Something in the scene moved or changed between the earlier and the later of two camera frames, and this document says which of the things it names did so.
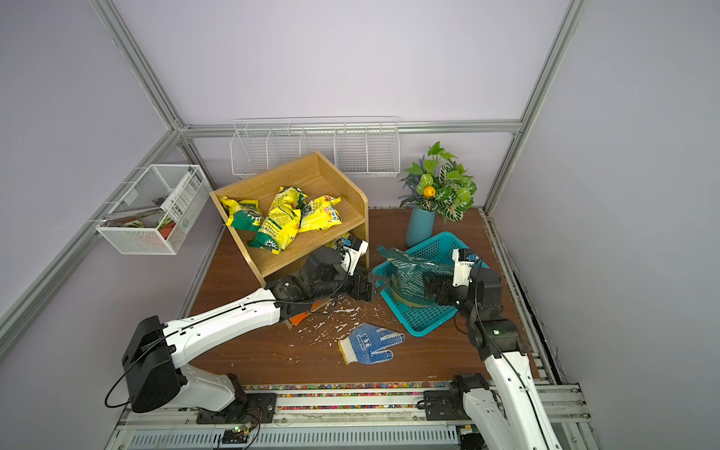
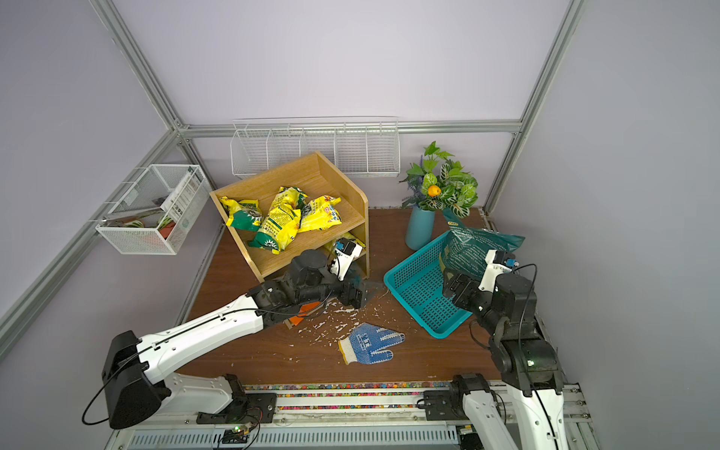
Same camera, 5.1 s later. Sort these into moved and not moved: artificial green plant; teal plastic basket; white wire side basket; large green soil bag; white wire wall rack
Moved: teal plastic basket; large green soil bag
Not moved: artificial green plant; white wire wall rack; white wire side basket
